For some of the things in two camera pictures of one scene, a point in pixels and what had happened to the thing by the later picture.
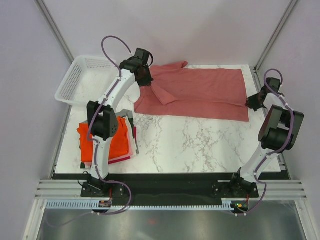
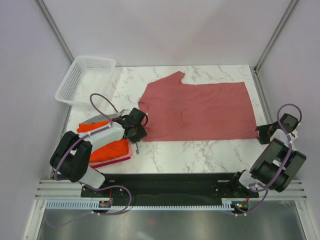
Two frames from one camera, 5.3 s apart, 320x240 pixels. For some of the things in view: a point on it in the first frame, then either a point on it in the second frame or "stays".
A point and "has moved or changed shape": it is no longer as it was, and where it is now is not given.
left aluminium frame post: x=50 y=19 stays
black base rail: x=170 y=189 stays
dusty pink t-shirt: x=178 y=90 has moved or changed shape
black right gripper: x=250 y=102 → x=262 y=129
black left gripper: x=147 y=82 → x=142 y=133
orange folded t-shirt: x=119 y=146 stays
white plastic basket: x=88 y=79 stays
